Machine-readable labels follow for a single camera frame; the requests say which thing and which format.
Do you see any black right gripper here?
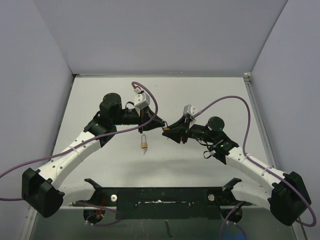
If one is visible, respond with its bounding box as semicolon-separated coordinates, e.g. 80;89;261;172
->
162;115;216;144

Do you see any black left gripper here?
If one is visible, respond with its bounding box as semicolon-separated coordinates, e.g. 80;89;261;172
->
112;105;165;134

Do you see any brass long-shackle padlock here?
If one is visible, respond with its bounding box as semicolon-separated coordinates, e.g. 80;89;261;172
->
162;121;170;132
141;134;148;151

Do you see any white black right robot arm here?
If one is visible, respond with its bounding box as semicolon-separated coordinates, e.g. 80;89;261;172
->
162;116;311;226

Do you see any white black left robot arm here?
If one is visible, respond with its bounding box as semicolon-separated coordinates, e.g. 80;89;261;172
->
21;91;165;218

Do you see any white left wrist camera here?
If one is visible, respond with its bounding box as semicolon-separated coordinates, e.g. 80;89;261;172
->
133;86;150;111

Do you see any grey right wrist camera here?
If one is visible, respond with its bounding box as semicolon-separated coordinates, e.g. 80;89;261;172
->
183;104;199;125

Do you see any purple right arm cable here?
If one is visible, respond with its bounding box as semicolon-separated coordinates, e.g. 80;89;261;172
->
192;96;316;228

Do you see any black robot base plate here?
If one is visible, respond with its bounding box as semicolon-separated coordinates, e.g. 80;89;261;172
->
75;178;241;225

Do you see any aluminium table edge rail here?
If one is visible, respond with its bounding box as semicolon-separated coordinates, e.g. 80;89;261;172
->
243;72;307;240

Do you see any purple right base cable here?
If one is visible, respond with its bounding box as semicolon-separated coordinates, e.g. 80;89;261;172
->
218;201;248;240

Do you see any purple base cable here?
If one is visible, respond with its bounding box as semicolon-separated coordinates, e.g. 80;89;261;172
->
74;202;124;227
218;201;248;240

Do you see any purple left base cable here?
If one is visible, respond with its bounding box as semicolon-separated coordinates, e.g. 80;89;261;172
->
74;202;124;227

